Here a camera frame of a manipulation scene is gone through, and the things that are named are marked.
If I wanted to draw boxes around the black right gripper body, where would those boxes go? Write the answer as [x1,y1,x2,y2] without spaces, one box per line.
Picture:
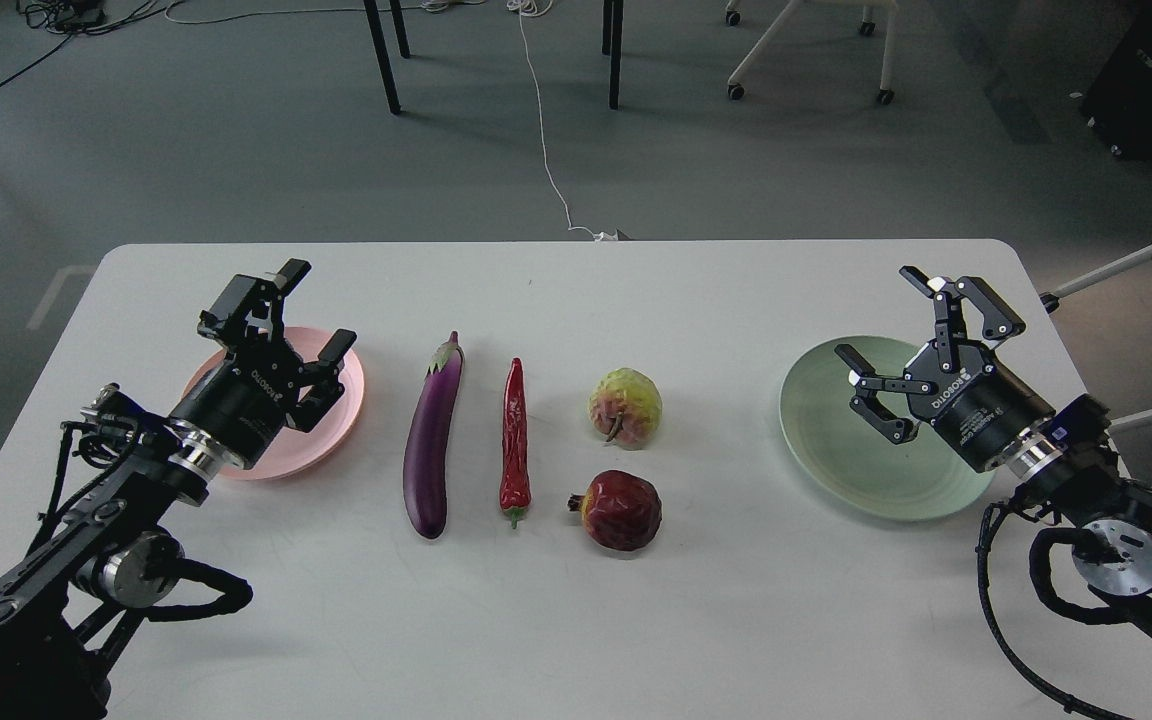
[908,343,1056,473]

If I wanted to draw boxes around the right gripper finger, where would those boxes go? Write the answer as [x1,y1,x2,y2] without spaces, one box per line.
[899,265,1026,373]
[835,344,925,445]

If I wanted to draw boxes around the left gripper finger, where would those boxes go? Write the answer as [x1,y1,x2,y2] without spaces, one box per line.
[198,259,311,351]
[282,328,357,433]

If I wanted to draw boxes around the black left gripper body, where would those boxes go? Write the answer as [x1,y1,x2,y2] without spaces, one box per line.
[168,344,308,470]

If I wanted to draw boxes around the purple eggplant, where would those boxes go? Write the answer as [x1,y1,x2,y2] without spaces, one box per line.
[402,331,465,541]

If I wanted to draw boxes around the red chili pepper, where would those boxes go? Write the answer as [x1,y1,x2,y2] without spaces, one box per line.
[498,357,532,530]

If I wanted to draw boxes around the yellow green custard apple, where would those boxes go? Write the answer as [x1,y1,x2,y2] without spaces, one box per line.
[588,367,664,450]

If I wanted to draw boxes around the red pomegranate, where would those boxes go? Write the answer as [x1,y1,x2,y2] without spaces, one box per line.
[567,470,664,552]

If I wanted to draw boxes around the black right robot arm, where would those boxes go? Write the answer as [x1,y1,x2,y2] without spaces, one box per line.
[835,266,1152,719]

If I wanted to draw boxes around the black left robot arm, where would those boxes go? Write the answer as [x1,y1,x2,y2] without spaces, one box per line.
[0,259,356,719]

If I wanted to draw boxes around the pink plate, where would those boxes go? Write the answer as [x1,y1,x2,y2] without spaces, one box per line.
[181,326,367,482]

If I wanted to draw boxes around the green plate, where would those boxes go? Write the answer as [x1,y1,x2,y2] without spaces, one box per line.
[780,334,995,521]

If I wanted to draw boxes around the white office chair base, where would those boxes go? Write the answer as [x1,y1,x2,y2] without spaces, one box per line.
[723,0,902,107]

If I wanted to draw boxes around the black table legs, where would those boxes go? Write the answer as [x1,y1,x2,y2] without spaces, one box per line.
[362,0,626,115]

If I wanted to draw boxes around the black cables on floor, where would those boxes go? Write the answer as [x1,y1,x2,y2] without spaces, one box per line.
[0,0,187,118]

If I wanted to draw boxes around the white cable on floor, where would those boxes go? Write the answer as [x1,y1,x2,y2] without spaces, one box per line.
[162,0,621,243]

